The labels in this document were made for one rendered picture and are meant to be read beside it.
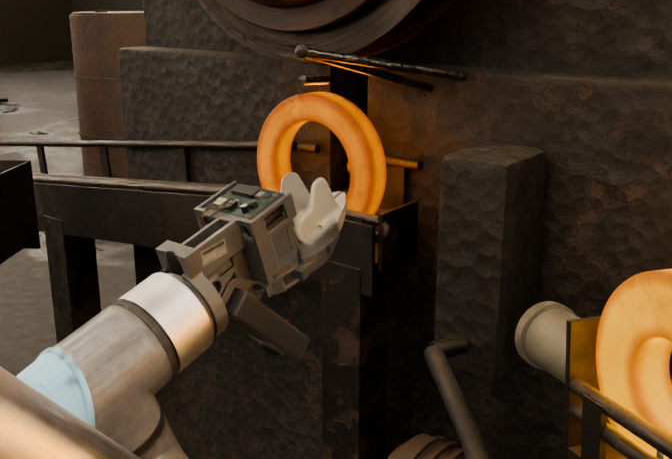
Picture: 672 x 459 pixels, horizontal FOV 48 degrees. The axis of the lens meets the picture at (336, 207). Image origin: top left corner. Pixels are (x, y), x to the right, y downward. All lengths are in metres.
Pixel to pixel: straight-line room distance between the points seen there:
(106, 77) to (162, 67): 2.51
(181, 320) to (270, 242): 0.10
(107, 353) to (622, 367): 0.37
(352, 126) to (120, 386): 0.43
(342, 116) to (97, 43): 2.91
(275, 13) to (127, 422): 0.49
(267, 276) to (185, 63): 0.59
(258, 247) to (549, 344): 0.25
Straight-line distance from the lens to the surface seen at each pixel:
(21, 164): 1.18
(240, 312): 0.64
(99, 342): 0.57
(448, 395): 0.75
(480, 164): 0.75
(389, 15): 0.80
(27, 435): 0.42
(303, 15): 0.85
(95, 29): 3.73
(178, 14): 1.26
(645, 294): 0.55
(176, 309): 0.59
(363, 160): 0.87
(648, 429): 0.55
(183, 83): 1.18
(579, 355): 0.61
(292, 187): 0.72
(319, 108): 0.89
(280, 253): 0.66
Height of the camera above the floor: 0.95
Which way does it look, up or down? 16 degrees down
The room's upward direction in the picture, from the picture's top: straight up
